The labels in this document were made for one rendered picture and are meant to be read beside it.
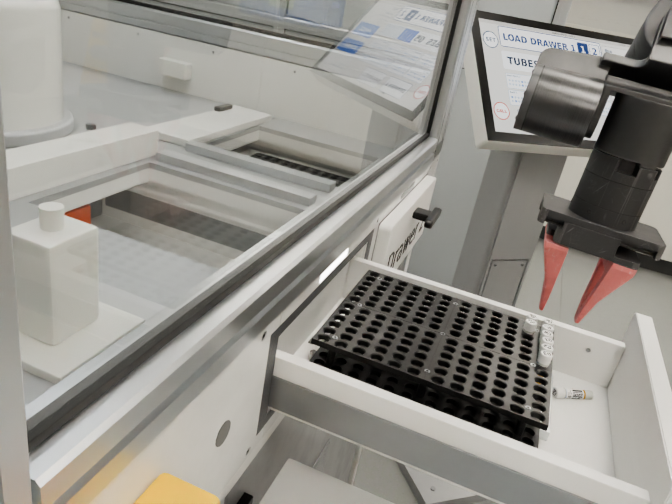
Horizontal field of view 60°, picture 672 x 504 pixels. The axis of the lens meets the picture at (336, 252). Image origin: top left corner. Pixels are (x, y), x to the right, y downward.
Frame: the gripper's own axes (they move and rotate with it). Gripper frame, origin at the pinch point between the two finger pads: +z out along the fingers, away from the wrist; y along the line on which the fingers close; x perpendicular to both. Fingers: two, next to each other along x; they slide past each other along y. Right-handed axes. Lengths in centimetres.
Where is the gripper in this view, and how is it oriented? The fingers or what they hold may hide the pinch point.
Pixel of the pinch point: (561, 306)
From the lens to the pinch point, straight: 58.7
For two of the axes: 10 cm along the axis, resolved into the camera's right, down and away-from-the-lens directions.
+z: -2.3, 8.9, 3.8
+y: 9.1, 3.4, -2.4
